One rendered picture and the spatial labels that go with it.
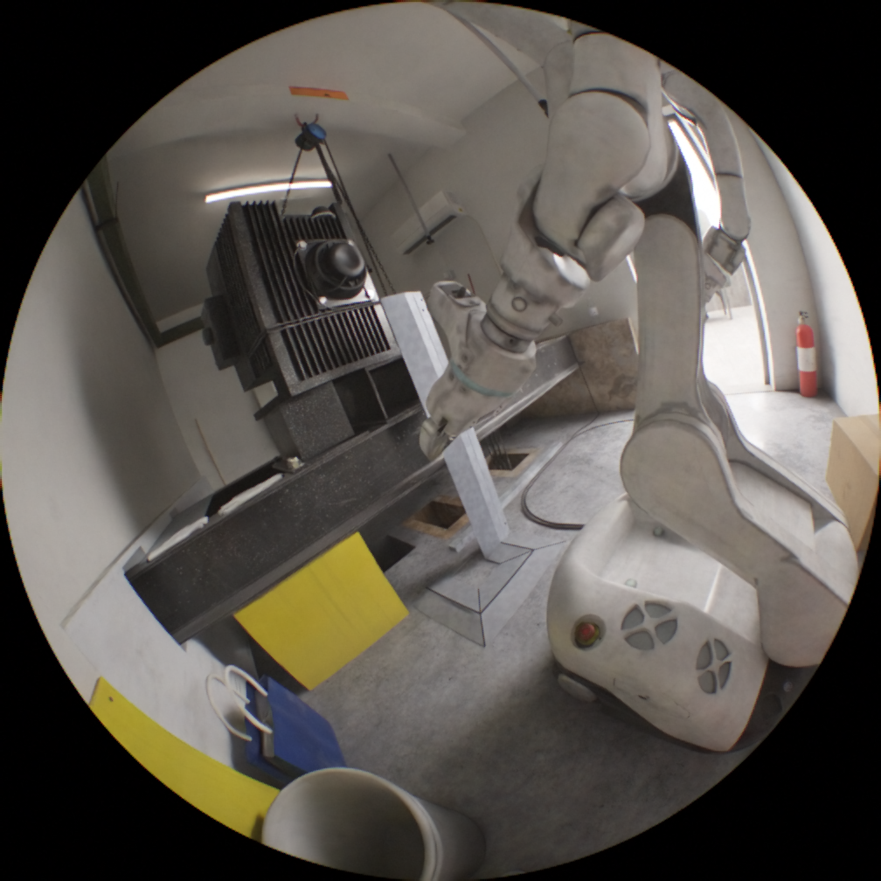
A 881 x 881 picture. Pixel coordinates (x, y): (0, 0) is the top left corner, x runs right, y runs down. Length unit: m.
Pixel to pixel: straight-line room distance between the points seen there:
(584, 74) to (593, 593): 0.63
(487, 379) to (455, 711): 0.83
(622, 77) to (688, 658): 0.61
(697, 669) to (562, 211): 0.56
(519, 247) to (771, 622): 0.59
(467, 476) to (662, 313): 0.90
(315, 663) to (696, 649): 1.04
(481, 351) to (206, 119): 2.19
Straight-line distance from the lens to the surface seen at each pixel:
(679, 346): 0.42
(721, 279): 0.67
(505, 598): 1.09
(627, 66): 0.25
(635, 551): 0.73
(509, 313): 0.26
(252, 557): 1.02
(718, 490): 0.43
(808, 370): 2.39
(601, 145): 0.21
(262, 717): 0.86
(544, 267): 0.23
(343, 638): 1.13
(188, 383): 4.40
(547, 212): 0.24
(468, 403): 0.31
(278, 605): 1.01
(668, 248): 0.41
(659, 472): 0.43
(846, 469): 1.38
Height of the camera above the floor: 0.80
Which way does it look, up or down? 15 degrees down
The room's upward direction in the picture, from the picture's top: 22 degrees counter-clockwise
